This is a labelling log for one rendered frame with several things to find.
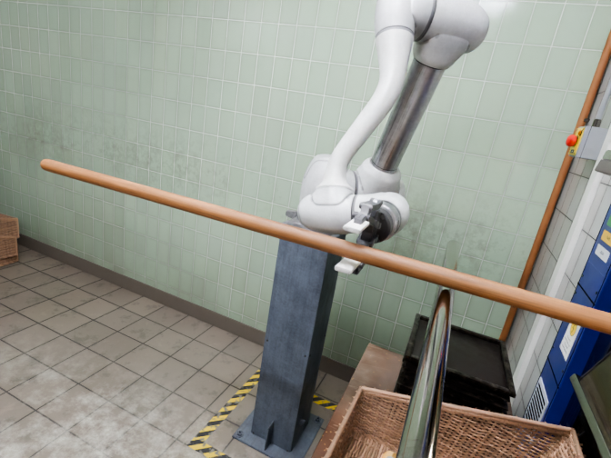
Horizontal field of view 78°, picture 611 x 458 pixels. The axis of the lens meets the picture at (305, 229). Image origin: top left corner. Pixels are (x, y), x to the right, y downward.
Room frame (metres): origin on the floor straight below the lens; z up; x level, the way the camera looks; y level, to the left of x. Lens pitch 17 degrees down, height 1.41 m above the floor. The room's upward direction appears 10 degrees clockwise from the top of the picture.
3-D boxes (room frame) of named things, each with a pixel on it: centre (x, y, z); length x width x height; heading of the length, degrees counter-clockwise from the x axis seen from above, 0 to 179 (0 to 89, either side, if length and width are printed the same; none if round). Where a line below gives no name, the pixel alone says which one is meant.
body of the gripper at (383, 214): (0.78, -0.14, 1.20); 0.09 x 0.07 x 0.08; 159
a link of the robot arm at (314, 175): (1.41, -0.05, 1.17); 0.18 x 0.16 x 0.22; 105
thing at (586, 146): (1.31, -0.87, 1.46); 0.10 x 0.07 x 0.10; 159
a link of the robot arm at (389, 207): (0.85, -0.17, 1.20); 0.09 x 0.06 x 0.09; 69
